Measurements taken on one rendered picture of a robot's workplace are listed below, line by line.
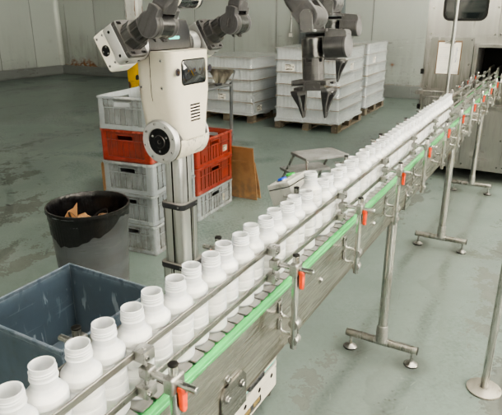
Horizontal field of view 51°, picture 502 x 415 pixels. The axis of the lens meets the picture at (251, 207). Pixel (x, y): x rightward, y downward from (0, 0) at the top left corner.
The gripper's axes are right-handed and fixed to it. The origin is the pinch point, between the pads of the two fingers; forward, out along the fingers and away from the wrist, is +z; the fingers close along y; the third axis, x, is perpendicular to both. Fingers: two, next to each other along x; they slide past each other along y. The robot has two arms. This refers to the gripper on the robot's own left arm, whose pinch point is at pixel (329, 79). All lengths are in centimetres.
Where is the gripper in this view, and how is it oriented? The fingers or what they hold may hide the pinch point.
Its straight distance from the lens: 192.8
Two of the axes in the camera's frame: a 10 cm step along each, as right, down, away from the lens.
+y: -8.7, -1.6, 4.6
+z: 0.1, 9.4, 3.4
